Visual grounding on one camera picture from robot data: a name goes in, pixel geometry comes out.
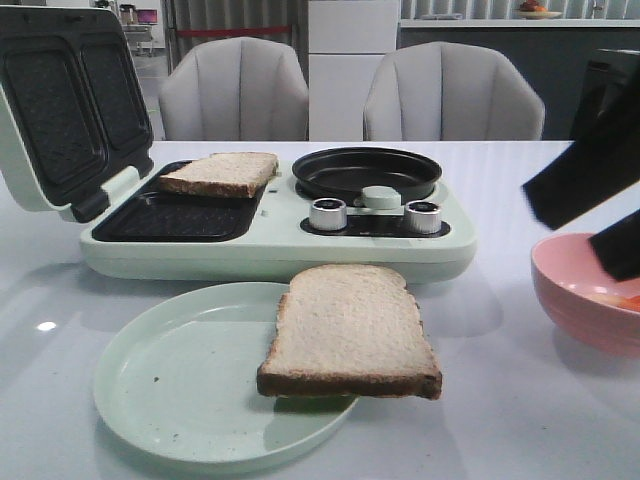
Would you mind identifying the pink plastic bowl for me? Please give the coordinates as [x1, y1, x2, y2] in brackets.
[531, 233, 639, 358]

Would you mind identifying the grey upholstered right chair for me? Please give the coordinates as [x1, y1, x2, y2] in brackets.
[363, 41, 545, 141]

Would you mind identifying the black round frying pan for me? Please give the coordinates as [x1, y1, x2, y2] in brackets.
[292, 146, 442, 206]

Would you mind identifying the dark grey kitchen counter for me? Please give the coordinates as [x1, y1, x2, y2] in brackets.
[398, 19, 639, 140]

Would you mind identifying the white refrigerator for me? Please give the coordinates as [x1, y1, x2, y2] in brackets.
[308, 1, 401, 141]

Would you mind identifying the dark washing machine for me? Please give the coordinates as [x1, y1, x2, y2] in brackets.
[570, 48, 639, 140]

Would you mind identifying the grey upholstered chair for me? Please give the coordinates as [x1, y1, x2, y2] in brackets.
[363, 41, 545, 141]
[159, 37, 309, 141]

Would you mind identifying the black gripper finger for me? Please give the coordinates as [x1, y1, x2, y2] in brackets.
[589, 210, 640, 281]
[522, 70, 639, 230]

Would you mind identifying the mint green hinged lid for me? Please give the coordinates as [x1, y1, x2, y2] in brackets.
[1, 5, 153, 223]

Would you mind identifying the grey upholstered left chair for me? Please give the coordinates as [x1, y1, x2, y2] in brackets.
[159, 37, 309, 141]

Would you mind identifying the fruit bowl on counter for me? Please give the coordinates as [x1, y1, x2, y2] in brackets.
[515, 0, 562, 20]

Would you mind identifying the silver right control knob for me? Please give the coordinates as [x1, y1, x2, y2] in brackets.
[403, 200, 442, 235]

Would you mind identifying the silver control knob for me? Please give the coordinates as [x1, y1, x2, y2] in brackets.
[403, 200, 442, 235]
[308, 198, 348, 232]

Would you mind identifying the mint green breakfast maker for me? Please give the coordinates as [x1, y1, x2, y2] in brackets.
[80, 151, 477, 283]

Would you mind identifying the white bread slice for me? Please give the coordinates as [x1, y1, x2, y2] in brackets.
[257, 264, 443, 400]
[158, 152, 278, 198]

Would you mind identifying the cooked orange shrimp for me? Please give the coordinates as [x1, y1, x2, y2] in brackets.
[607, 295, 640, 312]

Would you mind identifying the mint green round plate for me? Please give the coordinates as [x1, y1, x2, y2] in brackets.
[93, 282, 356, 474]

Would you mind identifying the silver left control knob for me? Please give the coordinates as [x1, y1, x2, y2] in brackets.
[308, 198, 348, 232]

